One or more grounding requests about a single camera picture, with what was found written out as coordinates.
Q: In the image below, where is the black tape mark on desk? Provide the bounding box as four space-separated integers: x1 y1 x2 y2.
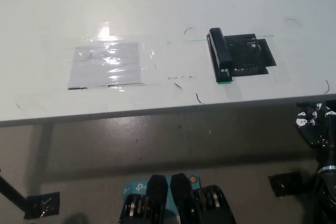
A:
225 33 277 78

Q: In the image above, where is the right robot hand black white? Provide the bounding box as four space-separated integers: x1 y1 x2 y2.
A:
296 101 336 148

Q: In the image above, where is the clear plastic film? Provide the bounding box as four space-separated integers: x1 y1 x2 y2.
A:
39 20 160 104

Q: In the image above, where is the grey table leg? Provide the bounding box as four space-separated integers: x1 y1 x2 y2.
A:
28 123 54 196

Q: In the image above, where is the black stapler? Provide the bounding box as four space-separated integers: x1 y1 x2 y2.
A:
207 27 234 83

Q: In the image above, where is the white paper sheet under film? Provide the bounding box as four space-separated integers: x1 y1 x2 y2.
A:
67 41 142 90

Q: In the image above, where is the black floor tape patch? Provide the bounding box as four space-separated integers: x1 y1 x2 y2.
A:
268 172 306 198
24 191 61 220

